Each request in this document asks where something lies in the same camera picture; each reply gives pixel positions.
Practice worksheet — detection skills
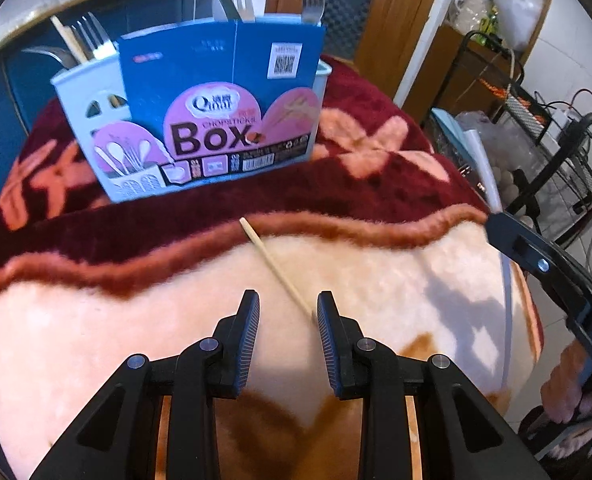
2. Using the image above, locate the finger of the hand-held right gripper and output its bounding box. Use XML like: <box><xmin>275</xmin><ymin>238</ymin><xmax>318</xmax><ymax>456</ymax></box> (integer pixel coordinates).
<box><xmin>486</xmin><ymin>212</ymin><xmax>592</xmax><ymax>317</ymax></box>

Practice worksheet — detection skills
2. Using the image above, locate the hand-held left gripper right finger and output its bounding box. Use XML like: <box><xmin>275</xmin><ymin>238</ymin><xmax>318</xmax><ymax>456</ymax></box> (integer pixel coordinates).
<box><xmin>317</xmin><ymin>290</ymin><xmax>551</xmax><ymax>480</ymax></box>

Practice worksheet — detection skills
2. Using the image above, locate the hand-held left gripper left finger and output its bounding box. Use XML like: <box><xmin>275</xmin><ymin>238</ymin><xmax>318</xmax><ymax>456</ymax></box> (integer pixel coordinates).
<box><xmin>28</xmin><ymin>290</ymin><xmax>261</xmax><ymax>480</ymax></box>

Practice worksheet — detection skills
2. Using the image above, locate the wooden chopstick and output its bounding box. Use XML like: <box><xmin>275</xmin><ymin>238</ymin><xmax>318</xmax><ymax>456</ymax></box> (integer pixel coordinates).
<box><xmin>239</xmin><ymin>217</ymin><xmax>313</xmax><ymax>320</ymax></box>
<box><xmin>51</xmin><ymin>15</ymin><xmax>90</xmax><ymax>67</ymax></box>

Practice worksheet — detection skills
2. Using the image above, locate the light blue utensil holder box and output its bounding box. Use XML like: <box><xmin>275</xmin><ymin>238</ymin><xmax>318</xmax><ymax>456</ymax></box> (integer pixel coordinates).
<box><xmin>51</xmin><ymin>15</ymin><xmax>335</xmax><ymax>204</ymax></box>

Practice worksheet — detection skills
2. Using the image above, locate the metal table knife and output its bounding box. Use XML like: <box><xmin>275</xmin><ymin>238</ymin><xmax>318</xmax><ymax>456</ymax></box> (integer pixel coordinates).
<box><xmin>211</xmin><ymin>0</ymin><xmax>241</xmax><ymax>24</ymax></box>

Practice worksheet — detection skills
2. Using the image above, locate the metal fork with pale handle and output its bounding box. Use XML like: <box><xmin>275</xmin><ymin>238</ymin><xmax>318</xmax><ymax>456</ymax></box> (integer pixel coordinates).
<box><xmin>71</xmin><ymin>12</ymin><xmax>118</xmax><ymax>61</ymax></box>

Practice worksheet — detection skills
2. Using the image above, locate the metal spoon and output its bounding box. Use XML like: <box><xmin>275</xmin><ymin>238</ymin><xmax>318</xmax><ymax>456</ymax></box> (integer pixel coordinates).
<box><xmin>23</xmin><ymin>46</ymin><xmax>78</xmax><ymax>69</ymax></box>

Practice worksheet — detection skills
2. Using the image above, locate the person's right hand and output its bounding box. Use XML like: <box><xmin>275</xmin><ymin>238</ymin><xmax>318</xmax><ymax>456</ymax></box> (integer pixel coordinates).
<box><xmin>540</xmin><ymin>344</ymin><xmax>592</xmax><ymax>425</ymax></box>

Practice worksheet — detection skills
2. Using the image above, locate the pile of eggs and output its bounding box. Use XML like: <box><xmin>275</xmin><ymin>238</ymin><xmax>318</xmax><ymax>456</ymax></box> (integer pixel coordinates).
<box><xmin>490</xmin><ymin>164</ymin><xmax>537</xmax><ymax>227</ymax></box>

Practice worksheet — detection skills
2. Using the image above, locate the red and pink printed blanket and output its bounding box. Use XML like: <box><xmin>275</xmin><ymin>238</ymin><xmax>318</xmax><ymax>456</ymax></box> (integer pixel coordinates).
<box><xmin>0</xmin><ymin>55</ymin><xmax>546</xmax><ymax>480</ymax></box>

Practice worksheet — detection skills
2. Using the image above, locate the white power strip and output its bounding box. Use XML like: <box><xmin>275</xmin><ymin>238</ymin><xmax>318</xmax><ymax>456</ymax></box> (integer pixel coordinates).
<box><xmin>544</xmin><ymin>104</ymin><xmax>577</xmax><ymax>137</ymax></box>

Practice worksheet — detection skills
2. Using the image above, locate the orange net bag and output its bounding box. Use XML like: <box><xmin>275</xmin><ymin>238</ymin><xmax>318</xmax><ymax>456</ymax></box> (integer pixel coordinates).
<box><xmin>480</xmin><ymin>77</ymin><xmax>551</xmax><ymax>132</ymax></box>

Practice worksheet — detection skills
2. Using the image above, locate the wooden shelf unit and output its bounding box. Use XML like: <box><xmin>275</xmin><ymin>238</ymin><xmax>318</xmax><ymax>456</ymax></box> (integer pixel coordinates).
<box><xmin>423</xmin><ymin>0</ymin><xmax>529</xmax><ymax>128</ymax></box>

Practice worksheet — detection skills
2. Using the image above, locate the filled clear plastic bag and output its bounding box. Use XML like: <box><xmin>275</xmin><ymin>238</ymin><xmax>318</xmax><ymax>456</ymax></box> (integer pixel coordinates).
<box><xmin>450</xmin><ymin>0</ymin><xmax>497</xmax><ymax>37</ymax></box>

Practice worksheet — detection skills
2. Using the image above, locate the white plastic bag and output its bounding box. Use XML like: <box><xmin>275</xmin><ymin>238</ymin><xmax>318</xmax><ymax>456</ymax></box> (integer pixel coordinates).
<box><xmin>478</xmin><ymin>0</ymin><xmax>557</xmax><ymax>52</ymax></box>

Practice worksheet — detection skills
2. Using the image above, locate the wooden door with glass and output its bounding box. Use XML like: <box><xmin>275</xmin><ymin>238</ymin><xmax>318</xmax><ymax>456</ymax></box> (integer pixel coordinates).
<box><xmin>265</xmin><ymin>0</ymin><xmax>449</xmax><ymax>112</ymax></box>

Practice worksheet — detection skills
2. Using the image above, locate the black wire rack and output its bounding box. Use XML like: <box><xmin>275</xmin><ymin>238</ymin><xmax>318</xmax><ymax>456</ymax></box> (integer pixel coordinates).
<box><xmin>428</xmin><ymin>30</ymin><xmax>592</xmax><ymax>243</ymax></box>

